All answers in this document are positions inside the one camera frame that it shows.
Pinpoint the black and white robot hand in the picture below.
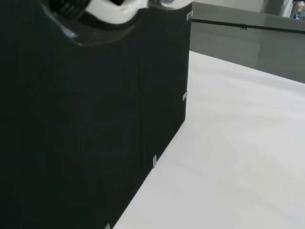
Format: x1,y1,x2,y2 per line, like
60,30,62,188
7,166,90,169
48,0,150,25

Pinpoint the black bench cloth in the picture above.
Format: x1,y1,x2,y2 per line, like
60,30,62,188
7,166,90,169
0,0,193,229

